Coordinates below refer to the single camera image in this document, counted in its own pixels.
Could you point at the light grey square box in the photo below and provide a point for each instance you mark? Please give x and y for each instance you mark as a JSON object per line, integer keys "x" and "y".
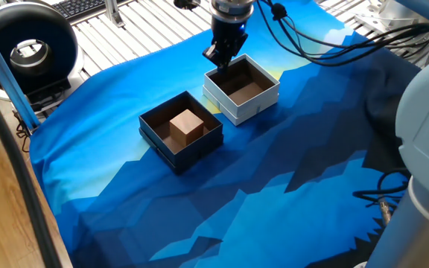
{"x": 251, "y": 108}

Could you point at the brown wooden cube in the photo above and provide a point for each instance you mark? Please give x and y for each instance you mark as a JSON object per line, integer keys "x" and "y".
{"x": 186, "y": 128}

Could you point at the small black round object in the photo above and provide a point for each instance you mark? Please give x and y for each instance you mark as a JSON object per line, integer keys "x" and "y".
{"x": 186, "y": 3}

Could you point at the blue aluminium frame post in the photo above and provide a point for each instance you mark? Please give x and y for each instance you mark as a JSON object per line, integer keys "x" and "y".
{"x": 6, "y": 74}

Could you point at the black computer keyboard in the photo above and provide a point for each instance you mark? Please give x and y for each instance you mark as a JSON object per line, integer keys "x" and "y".
{"x": 80, "y": 5}

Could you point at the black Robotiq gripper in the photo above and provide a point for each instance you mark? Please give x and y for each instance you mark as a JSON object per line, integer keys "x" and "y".
{"x": 229, "y": 31}

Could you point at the silver upright metal bracket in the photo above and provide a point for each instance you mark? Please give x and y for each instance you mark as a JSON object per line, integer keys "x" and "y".
{"x": 113, "y": 13}

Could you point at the silver grey UR5 robot arm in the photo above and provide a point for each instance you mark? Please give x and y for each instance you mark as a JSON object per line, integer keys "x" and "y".
{"x": 426, "y": 123}

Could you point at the dark navy square box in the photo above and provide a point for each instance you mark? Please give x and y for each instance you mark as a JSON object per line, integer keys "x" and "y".
{"x": 203, "y": 152}

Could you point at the blue mountain print cloth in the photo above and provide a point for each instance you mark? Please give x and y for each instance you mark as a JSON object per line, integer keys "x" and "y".
{"x": 237, "y": 204}

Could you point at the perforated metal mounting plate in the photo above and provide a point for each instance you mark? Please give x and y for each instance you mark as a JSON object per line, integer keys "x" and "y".
{"x": 371, "y": 18}

